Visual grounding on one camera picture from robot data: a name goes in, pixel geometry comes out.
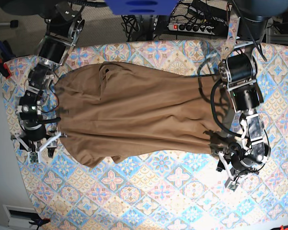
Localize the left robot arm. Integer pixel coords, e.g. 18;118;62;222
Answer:
210;0;271;191

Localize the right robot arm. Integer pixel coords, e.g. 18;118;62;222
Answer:
13;0;84;163

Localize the white floor vent box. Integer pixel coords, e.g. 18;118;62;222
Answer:
3;205;38;230

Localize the black power strip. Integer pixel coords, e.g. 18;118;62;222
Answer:
168;23;215;35

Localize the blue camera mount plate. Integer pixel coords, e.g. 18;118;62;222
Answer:
105;0;178;16

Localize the black floor block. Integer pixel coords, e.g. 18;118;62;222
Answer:
10;20;19;28

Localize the orange black spring clamp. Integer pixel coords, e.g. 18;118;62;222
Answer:
29;218;51;227

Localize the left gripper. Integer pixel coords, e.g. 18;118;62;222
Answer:
205;130;262;191

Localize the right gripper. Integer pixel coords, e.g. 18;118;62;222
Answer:
11;131;67;163

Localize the brown t-shirt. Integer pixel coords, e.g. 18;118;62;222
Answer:
55;62;225;168

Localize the red clamp bottom edge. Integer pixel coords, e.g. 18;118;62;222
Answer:
276;225;288;230

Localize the red black clamp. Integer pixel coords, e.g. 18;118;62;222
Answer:
0;58;12;79

